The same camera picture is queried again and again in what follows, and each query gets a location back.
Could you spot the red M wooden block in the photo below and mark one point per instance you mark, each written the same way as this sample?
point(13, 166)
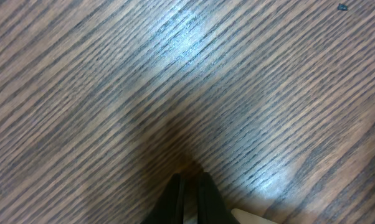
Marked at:
point(244, 217)

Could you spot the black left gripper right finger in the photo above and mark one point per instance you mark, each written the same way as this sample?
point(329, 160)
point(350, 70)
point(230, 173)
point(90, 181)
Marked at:
point(211, 208)

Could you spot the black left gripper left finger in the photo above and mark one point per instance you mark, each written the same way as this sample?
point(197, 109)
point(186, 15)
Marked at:
point(169, 207)

